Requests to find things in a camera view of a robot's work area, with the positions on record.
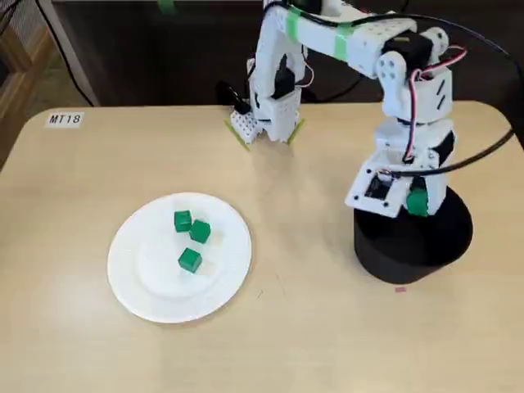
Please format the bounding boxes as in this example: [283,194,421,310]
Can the black plug on base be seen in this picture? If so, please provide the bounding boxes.
[215,80,251,116]

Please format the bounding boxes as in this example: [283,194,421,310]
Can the green tape band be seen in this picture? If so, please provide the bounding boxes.
[286,7,302,44]
[333,26,351,61]

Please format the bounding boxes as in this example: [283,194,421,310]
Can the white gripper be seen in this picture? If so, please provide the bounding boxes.
[374,117,457,216]

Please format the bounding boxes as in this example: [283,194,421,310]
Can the white MT18 label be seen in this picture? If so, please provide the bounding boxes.
[43,111,85,129]

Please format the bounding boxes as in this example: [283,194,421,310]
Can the red white servo wire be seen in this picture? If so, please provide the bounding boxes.
[300,40,316,89]
[403,44,468,165]

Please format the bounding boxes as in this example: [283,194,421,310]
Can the yellow-green tape strip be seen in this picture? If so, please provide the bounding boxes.
[286,118,307,147]
[223,118,253,152]

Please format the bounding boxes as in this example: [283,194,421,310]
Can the white paper plate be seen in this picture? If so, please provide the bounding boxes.
[106,192,253,324]

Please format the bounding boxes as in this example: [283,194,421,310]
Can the light wooden shelf frame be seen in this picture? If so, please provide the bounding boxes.
[0,11,54,165]

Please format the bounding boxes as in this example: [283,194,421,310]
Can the green block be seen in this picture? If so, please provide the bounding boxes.
[404,186,431,217]
[178,247,204,273]
[173,210,192,233]
[189,219,212,244]

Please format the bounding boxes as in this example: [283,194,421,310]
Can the dark brown cabinet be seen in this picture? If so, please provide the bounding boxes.
[51,0,524,108]

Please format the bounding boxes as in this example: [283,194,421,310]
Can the grey metal post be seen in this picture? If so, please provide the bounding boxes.
[36,0,102,108]

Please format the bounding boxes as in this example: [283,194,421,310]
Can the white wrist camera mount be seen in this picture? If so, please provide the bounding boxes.
[343,160,412,219]

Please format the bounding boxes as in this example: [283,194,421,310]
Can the thick black camera cable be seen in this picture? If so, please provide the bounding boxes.
[264,0,524,179]

